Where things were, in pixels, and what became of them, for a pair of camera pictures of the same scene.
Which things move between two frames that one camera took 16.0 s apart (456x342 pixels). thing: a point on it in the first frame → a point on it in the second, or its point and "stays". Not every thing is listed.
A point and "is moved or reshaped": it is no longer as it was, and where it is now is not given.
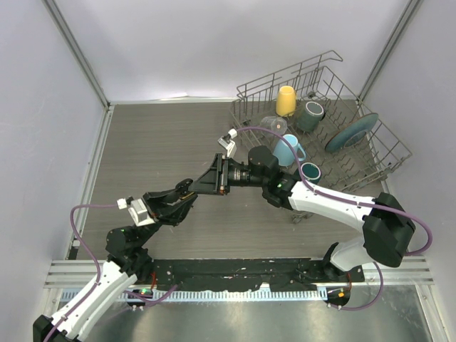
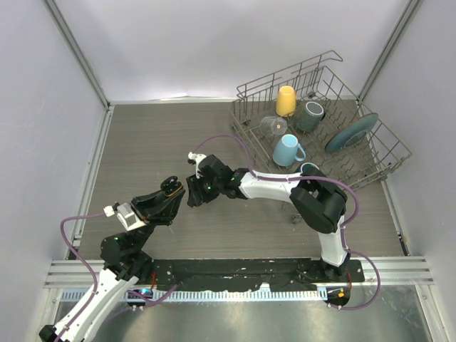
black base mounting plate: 229,275 stays
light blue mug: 284,152 stays
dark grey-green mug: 313,115 stays
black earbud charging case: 182,189 is moved or reshaped
